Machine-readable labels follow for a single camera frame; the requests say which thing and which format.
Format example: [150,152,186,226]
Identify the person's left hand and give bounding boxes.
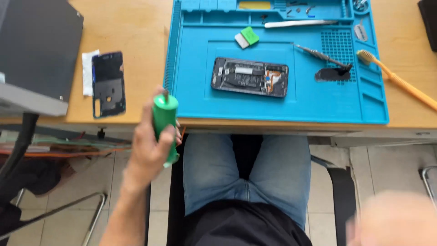
[127,85,183,185]

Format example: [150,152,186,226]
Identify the person's right hand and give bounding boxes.
[346,190,437,246]

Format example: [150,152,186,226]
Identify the green bottle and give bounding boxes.
[152,90,181,169]

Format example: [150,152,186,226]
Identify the dark phone back cover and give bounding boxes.
[91,51,126,119]

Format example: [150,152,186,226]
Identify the person's blue jeans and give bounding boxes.
[183,133,312,230]

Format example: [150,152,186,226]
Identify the opened black smartphone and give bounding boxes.
[211,57,290,98]

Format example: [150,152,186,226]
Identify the white paper wipe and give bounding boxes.
[81,49,100,97]

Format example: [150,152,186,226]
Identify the person's black shirt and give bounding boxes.
[184,200,313,246]

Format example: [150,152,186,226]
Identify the blue silicone repair mat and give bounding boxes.
[163,0,390,125]

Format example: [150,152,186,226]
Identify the green and white eraser block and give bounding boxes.
[234,27,260,49]

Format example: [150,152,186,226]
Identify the yellow flat card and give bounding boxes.
[238,1,272,10]

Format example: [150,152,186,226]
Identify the dark grey machine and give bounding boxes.
[0,0,84,117]

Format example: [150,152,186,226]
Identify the white plastic tweezers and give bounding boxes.
[264,19,338,29]

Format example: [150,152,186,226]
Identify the metal precision screwdriver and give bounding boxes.
[291,42,353,72]

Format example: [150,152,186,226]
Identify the black flat phone part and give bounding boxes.
[314,68,351,83]

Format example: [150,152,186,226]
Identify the black chair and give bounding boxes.
[167,134,358,246]

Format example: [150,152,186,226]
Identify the small screws group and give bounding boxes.
[260,1,317,25]

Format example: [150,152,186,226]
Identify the metal opening pick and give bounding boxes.
[354,18,368,42]

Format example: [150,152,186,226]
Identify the orange brush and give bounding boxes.
[356,49,437,112]

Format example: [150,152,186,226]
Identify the black object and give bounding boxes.
[418,0,437,52]

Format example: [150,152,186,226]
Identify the bundle of coloured cables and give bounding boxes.
[0,131,134,158]

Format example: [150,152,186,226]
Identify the metal chair frame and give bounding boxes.
[419,166,437,212]
[0,191,108,246]

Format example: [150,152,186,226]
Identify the black hose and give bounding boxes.
[0,113,39,192]

